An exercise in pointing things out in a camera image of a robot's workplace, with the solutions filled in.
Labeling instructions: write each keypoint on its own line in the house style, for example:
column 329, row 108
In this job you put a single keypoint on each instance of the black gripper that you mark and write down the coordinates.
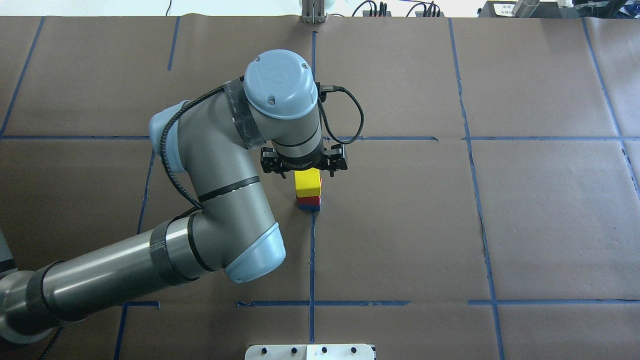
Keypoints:
column 270, row 162

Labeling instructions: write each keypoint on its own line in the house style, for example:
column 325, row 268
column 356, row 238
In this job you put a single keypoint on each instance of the yellow wooden block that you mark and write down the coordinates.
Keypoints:
column 308, row 183

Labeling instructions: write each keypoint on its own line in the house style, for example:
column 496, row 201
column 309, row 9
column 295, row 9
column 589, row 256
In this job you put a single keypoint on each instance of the red wooden block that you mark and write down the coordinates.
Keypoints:
column 309, row 201

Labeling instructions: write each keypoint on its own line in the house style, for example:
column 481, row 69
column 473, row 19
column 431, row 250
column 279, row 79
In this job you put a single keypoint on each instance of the blue wooden block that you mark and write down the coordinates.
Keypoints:
column 309, row 207

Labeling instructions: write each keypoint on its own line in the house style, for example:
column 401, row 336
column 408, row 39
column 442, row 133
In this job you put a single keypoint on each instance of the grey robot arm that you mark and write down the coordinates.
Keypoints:
column 95, row 221

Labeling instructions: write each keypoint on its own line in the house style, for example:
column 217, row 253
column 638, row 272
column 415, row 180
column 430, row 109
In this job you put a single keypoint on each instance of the orange black connector box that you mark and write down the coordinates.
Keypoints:
column 373, row 9
column 426, row 10

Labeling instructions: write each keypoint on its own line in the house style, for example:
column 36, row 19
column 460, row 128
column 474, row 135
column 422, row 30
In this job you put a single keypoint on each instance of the silver metal cylinder weight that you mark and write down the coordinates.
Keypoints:
column 524, row 8

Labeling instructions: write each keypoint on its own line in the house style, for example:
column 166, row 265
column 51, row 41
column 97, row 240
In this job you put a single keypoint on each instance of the aluminium frame post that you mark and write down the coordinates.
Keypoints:
column 313, row 11

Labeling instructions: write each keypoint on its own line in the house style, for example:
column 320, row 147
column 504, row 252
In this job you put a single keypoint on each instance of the white camera post with base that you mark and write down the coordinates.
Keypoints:
column 331, row 351

